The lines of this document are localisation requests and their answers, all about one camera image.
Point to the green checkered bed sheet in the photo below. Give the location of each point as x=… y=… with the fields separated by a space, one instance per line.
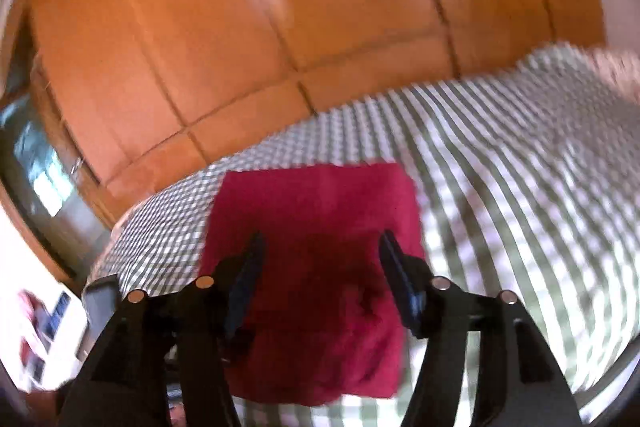
x=500 y=187

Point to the wooden panelled wardrobe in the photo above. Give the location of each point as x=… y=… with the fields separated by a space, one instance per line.
x=300 y=22

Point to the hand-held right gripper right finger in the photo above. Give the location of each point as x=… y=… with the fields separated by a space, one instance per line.
x=399 y=271

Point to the window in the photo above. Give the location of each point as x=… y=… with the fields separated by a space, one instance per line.
x=35 y=162

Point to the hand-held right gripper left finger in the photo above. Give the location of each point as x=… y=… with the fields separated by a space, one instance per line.
x=248 y=272

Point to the maroon long-sleeved shirt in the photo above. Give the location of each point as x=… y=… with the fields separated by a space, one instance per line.
x=320 y=267

